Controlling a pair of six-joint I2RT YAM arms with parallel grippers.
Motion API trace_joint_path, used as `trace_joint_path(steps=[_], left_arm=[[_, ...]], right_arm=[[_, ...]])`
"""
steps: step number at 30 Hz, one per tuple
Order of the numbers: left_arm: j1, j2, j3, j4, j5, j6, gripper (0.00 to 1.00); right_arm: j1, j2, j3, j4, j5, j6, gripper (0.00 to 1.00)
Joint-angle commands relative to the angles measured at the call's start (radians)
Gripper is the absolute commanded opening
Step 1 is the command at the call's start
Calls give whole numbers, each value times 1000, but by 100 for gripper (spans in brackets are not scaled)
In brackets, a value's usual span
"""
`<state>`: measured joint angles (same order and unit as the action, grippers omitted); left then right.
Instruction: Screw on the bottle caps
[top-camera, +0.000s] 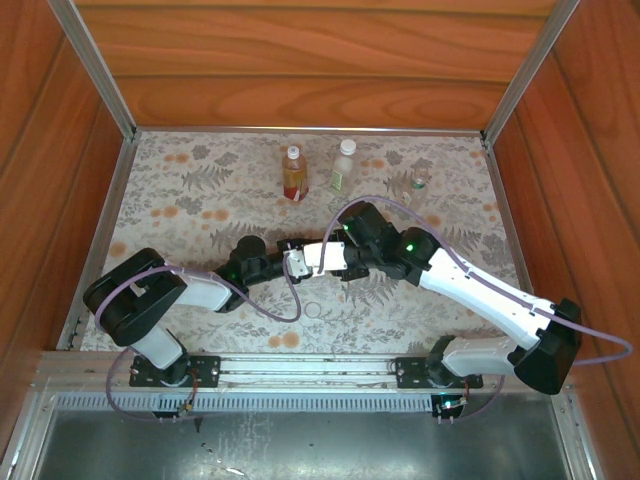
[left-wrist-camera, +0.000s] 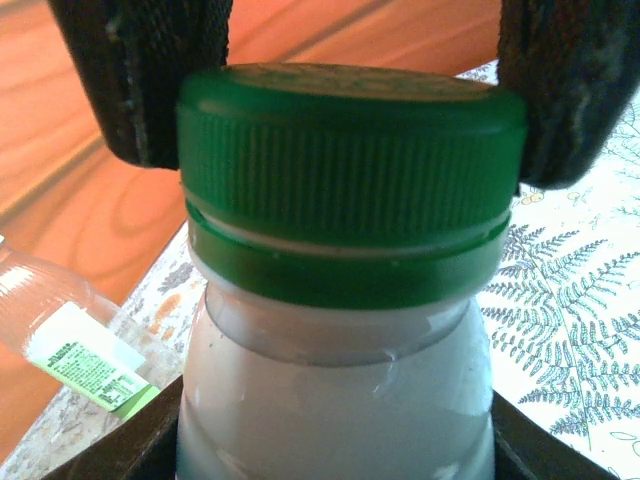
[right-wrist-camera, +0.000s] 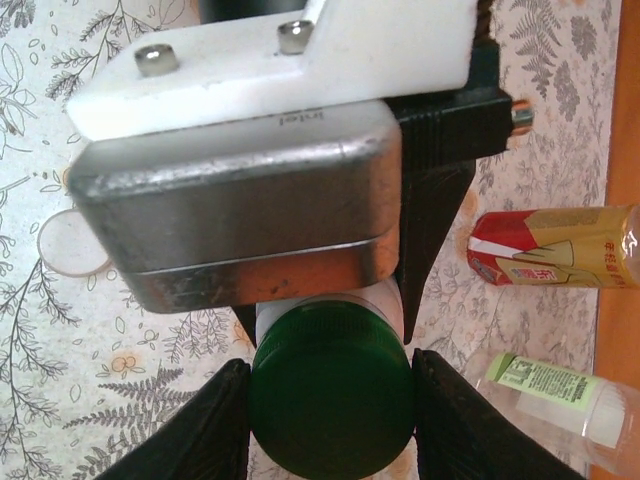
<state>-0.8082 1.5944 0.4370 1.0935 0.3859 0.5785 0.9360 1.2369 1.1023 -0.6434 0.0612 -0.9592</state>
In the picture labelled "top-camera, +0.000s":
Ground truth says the orange drink bottle red label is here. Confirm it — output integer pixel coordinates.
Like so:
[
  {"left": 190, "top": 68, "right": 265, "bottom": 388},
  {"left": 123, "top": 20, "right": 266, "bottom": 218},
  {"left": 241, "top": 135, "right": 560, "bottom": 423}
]
[{"left": 281, "top": 144, "right": 310, "bottom": 202}]

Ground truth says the small clear bottle green band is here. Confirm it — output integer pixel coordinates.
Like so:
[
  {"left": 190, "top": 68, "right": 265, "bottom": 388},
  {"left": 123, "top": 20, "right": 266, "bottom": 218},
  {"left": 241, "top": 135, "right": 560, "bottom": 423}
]
[{"left": 401, "top": 167, "right": 432, "bottom": 207}]

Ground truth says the clear bottle with green label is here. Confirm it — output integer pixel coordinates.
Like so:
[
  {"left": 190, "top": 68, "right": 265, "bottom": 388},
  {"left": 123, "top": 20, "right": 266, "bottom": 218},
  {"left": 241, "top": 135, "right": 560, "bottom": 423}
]
[{"left": 328, "top": 139, "right": 359, "bottom": 197}]

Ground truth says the floral patterned tablecloth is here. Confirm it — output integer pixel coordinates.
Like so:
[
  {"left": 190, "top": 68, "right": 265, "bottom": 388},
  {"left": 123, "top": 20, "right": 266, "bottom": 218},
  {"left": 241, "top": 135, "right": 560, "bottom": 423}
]
[{"left": 79, "top": 130, "right": 532, "bottom": 354}]

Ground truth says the small black controller board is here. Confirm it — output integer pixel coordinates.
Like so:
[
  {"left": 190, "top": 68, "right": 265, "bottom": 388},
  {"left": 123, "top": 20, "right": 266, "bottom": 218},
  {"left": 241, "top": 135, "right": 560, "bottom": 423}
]
[
  {"left": 430, "top": 393, "right": 472, "bottom": 426},
  {"left": 149, "top": 397, "right": 202, "bottom": 426}
]

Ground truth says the grey metal sheet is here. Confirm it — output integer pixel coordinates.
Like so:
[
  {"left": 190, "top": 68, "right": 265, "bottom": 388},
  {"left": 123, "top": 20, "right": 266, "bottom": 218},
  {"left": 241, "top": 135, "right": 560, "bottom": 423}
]
[{"left": 34, "top": 407, "right": 574, "bottom": 480}]

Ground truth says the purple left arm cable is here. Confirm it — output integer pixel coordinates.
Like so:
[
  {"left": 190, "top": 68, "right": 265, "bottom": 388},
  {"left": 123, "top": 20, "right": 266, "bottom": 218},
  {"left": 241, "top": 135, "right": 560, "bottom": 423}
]
[{"left": 94, "top": 252, "right": 304, "bottom": 425}]

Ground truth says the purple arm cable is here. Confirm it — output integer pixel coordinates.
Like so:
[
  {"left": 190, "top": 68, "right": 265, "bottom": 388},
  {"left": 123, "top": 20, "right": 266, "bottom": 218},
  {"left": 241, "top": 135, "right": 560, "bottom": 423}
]
[
  {"left": 94, "top": 252, "right": 304, "bottom": 425},
  {"left": 319, "top": 195, "right": 634, "bottom": 425}
]

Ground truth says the long aluminium mounting rail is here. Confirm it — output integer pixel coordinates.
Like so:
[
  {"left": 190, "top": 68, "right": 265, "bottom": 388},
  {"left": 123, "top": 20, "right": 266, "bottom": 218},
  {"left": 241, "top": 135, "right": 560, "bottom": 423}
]
[{"left": 29, "top": 349, "right": 576, "bottom": 397}]

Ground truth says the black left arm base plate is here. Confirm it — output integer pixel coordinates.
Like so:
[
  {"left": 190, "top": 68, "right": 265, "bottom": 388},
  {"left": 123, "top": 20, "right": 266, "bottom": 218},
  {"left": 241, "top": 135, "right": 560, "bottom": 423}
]
[{"left": 128, "top": 354, "right": 222, "bottom": 389}]

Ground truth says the thin aluminium table edge rail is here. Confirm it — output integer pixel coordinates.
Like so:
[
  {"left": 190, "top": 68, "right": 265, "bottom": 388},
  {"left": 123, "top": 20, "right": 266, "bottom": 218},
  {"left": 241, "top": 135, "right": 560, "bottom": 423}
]
[{"left": 133, "top": 125, "right": 486, "bottom": 138}]

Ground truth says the aluminium table side rail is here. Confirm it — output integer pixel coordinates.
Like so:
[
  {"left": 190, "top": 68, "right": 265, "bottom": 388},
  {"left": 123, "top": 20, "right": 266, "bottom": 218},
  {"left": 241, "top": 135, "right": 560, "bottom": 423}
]
[
  {"left": 480, "top": 137, "right": 540, "bottom": 301},
  {"left": 55, "top": 134, "right": 137, "bottom": 351}
]

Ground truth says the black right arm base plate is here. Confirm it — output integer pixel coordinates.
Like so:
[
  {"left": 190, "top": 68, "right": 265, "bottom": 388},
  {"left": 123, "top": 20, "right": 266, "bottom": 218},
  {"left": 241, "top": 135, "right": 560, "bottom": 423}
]
[{"left": 393, "top": 355, "right": 485, "bottom": 390}]

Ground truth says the grey slotted cable duct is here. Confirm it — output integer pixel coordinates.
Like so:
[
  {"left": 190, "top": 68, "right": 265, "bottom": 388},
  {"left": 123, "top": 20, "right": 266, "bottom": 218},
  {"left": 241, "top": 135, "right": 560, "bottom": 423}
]
[{"left": 49, "top": 392, "right": 559, "bottom": 415}]

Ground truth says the slanted aluminium frame post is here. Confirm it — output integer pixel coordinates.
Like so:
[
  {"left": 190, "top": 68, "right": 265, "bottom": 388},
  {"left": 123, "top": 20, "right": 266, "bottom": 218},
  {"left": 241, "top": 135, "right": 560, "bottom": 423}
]
[
  {"left": 47, "top": 0, "right": 139, "bottom": 142},
  {"left": 480, "top": 0, "right": 583, "bottom": 144}
]

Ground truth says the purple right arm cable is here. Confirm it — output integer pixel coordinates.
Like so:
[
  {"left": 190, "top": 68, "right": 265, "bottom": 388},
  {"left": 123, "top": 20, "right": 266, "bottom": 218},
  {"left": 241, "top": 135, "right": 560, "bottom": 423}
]
[{"left": 319, "top": 195, "right": 634, "bottom": 425}]

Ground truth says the aluminium lower frame bar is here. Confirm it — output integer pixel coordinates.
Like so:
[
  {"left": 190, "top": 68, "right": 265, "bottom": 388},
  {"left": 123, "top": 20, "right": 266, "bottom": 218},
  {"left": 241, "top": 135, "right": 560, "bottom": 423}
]
[
  {"left": 549, "top": 389, "right": 601, "bottom": 480},
  {"left": 0, "top": 387, "right": 59, "bottom": 480}
]

